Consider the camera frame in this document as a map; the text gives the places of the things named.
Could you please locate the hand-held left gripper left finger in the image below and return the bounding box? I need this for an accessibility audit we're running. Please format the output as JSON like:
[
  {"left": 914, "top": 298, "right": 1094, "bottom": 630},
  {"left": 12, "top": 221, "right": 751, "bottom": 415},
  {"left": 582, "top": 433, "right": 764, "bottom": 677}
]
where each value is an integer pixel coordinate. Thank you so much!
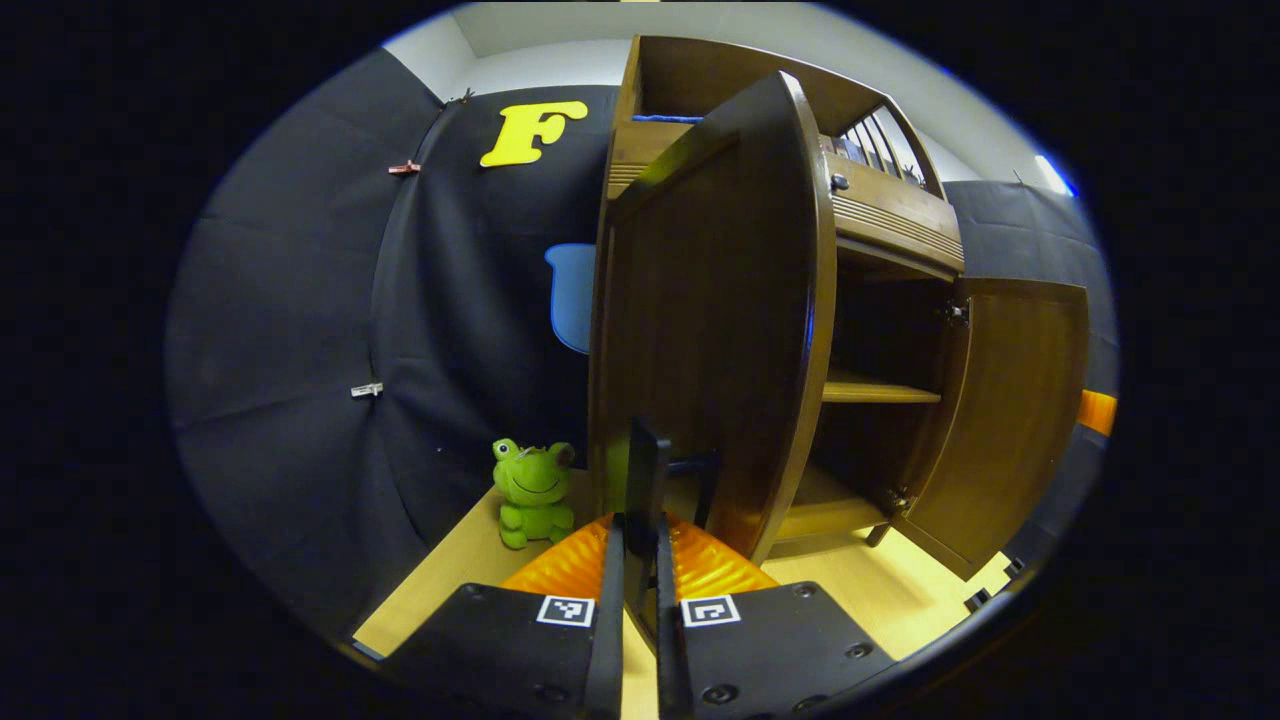
[{"left": 380, "top": 512, "right": 627, "bottom": 720}]

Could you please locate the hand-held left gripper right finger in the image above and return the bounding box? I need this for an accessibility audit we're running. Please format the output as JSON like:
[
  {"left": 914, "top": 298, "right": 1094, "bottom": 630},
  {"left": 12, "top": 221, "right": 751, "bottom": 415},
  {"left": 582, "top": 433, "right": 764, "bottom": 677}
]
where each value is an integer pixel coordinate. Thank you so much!
[{"left": 655, "top": 512, "right": 898, "bottom": 720}]

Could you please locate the wooden shoe cabinet door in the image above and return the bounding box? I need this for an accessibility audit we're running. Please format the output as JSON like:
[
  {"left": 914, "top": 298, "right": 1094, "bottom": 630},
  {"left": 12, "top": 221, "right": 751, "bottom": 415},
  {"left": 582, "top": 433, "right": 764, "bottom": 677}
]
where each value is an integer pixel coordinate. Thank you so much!
[
  {"left": 890, "top": 278, "right": 1091, "bottom": 581},
  {"left": 588, "top": 70, "right": 839, "bottom": 641}
]

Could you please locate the wooden double-door shoe cabinet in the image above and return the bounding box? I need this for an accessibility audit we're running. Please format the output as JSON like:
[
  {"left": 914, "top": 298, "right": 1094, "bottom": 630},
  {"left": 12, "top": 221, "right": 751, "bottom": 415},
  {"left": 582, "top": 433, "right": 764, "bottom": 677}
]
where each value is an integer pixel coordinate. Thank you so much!
[{"left": 588, "top": 35, "right": 1091, "bottom": 641}]

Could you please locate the wooden inner cabinet shelf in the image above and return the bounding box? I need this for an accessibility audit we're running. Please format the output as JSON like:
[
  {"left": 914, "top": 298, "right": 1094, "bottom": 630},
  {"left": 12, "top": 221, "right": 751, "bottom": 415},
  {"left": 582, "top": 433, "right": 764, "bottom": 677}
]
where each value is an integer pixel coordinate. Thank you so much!
[{"left": 822, "top": 368, "right": 943, "bottom": 405}]

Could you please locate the green frog plush toy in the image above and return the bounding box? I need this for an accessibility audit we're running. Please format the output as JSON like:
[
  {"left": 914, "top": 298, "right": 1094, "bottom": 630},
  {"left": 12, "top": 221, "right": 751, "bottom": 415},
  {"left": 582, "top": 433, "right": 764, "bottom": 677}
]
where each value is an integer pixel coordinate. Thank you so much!
[{"left": 491, "top": 437, "right": 577, "bottom": 550}]

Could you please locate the black backdrop cloth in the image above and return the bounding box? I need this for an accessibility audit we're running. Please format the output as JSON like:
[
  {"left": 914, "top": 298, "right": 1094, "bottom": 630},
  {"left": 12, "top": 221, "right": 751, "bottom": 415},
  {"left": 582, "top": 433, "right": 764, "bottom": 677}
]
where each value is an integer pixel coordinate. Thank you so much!
[{"left": 165, "top": 48, "right": 1119, "bottom": 641}]

